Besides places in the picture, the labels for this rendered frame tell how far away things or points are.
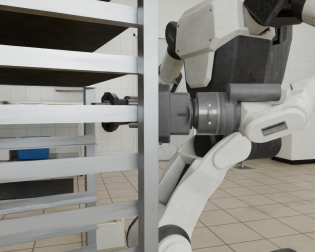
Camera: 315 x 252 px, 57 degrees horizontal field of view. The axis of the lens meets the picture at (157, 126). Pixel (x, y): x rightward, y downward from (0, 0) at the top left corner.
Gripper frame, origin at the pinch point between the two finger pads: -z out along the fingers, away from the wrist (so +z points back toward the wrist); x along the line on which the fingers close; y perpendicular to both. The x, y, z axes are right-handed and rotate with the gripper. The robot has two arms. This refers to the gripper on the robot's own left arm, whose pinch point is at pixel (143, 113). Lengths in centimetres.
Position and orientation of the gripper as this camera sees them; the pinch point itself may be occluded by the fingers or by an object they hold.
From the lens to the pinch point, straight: 60.6
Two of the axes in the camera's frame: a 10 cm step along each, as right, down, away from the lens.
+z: 10.0, 0.0, -0.6
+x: 0.0, -10.0, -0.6
